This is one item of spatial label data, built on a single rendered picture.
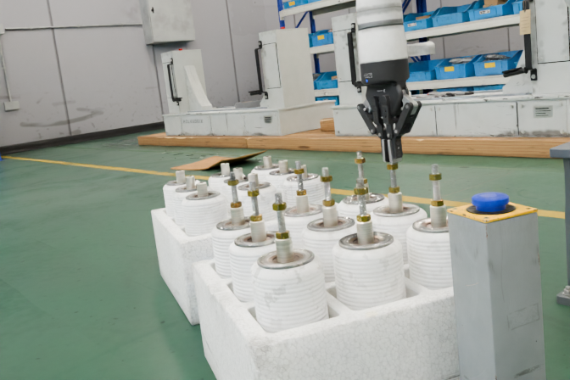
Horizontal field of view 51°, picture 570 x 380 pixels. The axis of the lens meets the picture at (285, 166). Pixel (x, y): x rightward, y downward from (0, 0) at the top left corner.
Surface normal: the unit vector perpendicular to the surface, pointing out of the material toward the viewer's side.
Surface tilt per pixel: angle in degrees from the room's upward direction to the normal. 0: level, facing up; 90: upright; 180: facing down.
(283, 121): 90
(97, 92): 90
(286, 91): 90
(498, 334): 90
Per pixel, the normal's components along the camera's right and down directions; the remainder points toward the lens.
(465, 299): -0.93, 0.16
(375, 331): 0.33, 0.11
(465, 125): -0.75, 0.18
